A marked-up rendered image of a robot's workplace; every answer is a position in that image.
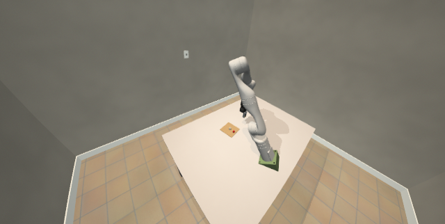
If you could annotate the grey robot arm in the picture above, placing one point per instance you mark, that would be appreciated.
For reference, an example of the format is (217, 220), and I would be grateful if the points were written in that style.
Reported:
(245, 88)

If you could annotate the tan flat mat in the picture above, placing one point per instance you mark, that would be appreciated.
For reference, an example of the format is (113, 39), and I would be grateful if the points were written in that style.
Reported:
(226, 130)

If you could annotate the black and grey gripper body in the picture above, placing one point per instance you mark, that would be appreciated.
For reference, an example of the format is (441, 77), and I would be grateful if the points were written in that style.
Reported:
(242, 109)

